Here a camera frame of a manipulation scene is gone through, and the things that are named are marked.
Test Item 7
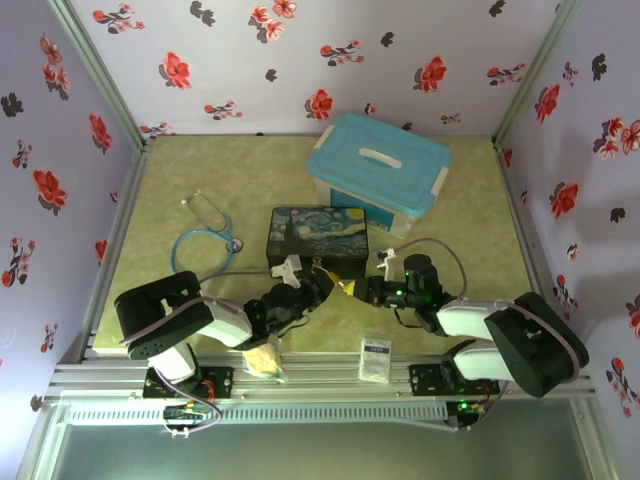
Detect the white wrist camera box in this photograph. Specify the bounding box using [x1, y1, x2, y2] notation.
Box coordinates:
[270, 254, 304, 288]
[374, 247, 399, 282]

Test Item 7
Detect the grey right arm cable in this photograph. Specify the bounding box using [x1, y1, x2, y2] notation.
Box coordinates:
[393, 237, 587, 374]

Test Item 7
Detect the blue stethoscope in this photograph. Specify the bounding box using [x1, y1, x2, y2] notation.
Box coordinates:
[170, 189, 245, 277]

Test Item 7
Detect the aluminium frame post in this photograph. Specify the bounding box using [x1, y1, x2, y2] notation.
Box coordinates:
[46, 0, 157, 154]
[491, 0, 587, 147]

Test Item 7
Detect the starry night print tin box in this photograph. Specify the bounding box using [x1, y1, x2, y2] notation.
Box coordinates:
[265, 204, 372, 282]

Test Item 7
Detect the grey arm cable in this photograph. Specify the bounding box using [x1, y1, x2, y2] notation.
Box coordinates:
[393, 237, 587, 374]
[119, 268, 276, 389]

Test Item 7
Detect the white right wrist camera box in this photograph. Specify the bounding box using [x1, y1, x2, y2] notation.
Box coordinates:
[374, 247, 399, 282]

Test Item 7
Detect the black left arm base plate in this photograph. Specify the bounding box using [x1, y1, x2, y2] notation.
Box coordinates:
[142, 365, 235, 400]

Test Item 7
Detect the grey left arm cable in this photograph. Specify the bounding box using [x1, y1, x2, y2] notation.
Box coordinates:
[119, 268, 276, 389]

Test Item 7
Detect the aluminium frame rail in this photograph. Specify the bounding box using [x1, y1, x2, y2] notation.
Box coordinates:
[45, 348, 597, 402]

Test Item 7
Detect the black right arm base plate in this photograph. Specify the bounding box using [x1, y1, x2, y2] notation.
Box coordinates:
[408, 363, 502, 397]

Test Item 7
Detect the white zip sachet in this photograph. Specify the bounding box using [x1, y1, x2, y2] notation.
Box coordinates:
[358, 336, 393, 385]

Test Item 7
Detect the white slotted cable duct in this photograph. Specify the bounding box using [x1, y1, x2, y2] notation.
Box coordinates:
[64, 402, 449, 427]

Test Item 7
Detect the blue lidded plastic storage box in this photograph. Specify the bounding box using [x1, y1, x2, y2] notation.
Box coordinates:
[305, 110, 455, 239]

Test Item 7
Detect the plastic bag of cotton balls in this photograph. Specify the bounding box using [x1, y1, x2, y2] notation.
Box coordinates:
[241, 341, 289, 386]

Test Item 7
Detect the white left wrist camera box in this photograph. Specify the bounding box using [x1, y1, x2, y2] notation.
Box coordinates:
[270, 254, 304, 288]

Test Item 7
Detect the brass padlock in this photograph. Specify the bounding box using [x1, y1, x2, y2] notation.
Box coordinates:
[324, 271, 357, 297]

